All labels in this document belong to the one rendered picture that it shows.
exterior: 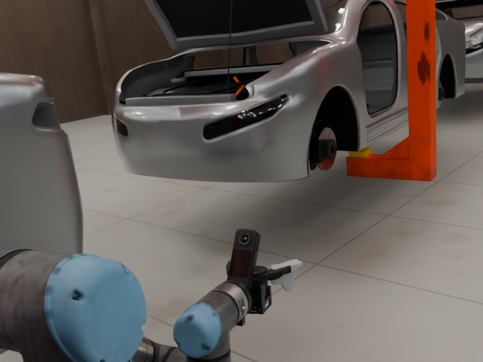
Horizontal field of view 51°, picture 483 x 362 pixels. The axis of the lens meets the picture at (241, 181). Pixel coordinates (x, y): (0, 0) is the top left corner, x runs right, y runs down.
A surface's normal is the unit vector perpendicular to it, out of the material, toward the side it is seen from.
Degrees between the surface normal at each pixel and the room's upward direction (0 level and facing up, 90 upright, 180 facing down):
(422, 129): 90
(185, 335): 84
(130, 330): 82
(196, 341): 84
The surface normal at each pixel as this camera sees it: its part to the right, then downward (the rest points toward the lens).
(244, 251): -0.38, -0.33
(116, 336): 0.88, -0.11
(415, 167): -0.58, 0.27
